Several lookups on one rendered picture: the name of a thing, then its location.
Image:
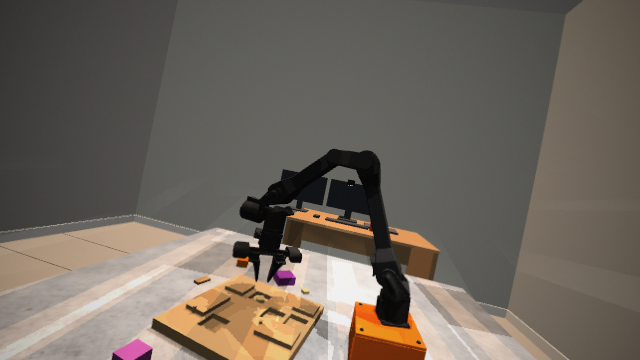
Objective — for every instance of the purple cube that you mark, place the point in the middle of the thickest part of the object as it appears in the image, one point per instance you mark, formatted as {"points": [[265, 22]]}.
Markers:
{"points": [[284, 278]]}

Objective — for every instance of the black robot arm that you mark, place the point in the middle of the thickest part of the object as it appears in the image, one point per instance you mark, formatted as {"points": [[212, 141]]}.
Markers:
{"points": [[392, 307]]}

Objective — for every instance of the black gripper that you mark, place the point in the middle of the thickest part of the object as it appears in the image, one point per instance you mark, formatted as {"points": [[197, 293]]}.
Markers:
{"points": [[269, 245]]}

